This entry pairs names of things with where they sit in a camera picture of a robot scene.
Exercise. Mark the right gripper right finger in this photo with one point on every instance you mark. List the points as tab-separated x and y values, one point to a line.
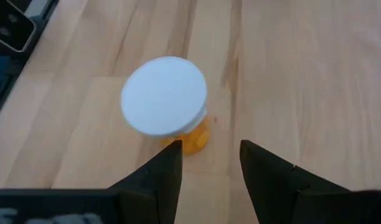
271	186

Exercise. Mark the black rounded camera box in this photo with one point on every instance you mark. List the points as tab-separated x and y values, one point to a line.
10	25

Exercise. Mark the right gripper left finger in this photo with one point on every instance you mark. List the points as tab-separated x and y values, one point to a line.
159	186

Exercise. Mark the amber bottle orange yellow pills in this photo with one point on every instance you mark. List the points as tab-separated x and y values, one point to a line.
164	96

